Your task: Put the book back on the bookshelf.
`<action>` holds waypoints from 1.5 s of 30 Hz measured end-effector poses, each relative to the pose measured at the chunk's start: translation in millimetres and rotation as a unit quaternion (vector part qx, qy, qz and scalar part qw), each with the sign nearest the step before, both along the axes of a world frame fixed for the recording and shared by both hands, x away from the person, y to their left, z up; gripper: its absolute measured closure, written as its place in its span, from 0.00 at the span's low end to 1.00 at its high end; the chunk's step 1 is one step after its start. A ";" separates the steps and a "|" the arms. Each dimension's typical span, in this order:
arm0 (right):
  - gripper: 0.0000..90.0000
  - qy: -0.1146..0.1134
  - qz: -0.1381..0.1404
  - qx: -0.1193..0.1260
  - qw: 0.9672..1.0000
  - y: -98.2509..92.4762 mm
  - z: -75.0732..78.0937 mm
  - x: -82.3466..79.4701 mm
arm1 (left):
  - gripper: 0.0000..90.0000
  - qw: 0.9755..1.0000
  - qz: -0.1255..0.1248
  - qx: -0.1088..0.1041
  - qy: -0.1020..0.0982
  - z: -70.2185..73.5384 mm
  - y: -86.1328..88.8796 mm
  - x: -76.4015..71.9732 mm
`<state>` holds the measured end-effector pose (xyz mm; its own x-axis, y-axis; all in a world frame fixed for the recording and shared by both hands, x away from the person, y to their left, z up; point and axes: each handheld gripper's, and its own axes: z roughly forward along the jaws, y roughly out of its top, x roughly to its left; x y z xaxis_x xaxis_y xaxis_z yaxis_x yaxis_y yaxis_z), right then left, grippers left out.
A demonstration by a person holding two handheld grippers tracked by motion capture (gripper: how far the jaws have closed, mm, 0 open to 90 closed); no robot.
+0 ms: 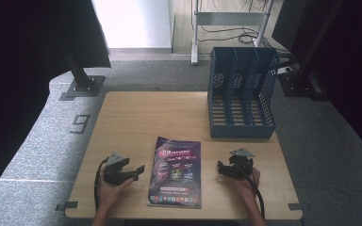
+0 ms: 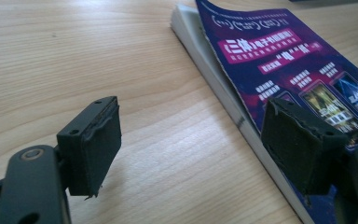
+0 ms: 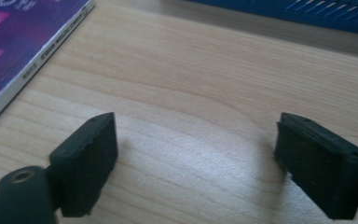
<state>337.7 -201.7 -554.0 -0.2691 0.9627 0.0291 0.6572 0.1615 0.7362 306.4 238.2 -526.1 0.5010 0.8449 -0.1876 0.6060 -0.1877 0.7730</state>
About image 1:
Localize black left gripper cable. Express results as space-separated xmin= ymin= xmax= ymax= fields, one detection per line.
xmin=93 ymin=157 xmax=108 ymax=211

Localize person's left hand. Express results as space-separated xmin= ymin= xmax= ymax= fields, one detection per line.
xmin=97 ymin=174 xmax=136 ymax=212

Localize blue plastic file rack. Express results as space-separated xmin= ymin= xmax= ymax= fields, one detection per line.
xmin=206 ymin=46 xmax=281 ymax=140

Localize dark purple magazine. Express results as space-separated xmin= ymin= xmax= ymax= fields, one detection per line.
xmin=146 ymin=136 xmax=203 ymax=210

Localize person's right hand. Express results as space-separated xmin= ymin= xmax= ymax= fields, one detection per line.
xmin=231 ymin=167 xmax=262 ymax=202

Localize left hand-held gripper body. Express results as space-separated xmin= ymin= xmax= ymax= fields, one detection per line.
xmin=103 ymin=152 xmax=131 ymax=186

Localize white power strip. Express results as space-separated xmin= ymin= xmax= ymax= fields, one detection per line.
xmin=277 ymin=65 xmax=294 ymax=75

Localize black metal stand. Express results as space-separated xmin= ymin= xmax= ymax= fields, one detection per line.
xmin=58 ymin=46 xmax=107 ymax=102
xmin=277 ymin=0 xmax=347 ymax=99

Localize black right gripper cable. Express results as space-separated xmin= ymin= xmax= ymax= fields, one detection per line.
xmin=235 ymin=163 xmax=266 ymax=220

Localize black floor cables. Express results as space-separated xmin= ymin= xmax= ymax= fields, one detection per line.
xmin=197 ymin=0 xmax=292 ymax=59

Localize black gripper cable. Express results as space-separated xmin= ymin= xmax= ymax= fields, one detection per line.
xmin=235 ymin=163 xmax=266 ymax=220
xmin=93 ymin=157 xmax=108 ymax=211

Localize white metal frame stand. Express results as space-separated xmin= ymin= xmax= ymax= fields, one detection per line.
xmin=190 ymin=0 xmax=276 ymax=66

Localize white panel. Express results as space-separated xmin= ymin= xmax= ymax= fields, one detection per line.
xmin=90 ymin=0 xmax=176 ymax=50

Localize black curtain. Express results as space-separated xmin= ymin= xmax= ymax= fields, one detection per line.
xmin=0 ymin=0 xmax=112 ymax=210
xmin=271 ymin=0 xmax=362 ymax=168

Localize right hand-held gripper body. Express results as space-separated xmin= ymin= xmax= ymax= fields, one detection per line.
xmin=222 ymin=148 xmax=255 ymax=181

